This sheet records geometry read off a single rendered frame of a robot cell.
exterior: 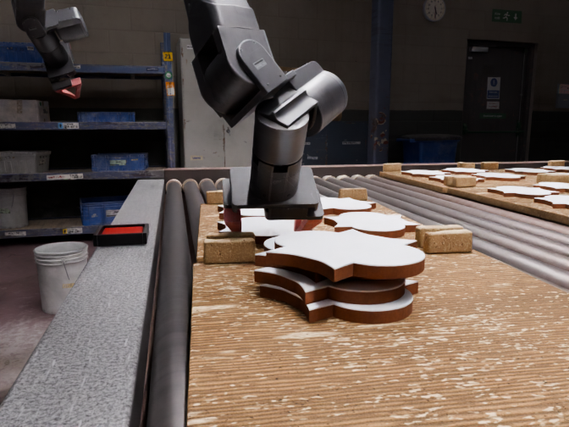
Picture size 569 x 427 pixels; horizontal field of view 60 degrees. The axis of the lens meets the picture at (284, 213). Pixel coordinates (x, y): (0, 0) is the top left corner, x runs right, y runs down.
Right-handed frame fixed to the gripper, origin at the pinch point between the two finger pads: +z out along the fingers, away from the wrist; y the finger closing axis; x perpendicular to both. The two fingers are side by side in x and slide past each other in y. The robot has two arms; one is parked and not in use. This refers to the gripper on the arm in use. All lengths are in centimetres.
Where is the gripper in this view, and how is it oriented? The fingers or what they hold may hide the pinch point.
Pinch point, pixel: (267, 235)
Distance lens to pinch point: 66.1
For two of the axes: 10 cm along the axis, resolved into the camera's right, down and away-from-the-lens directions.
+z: -1.0, 6.8, 7.2
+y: -9.9, 0.2, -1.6
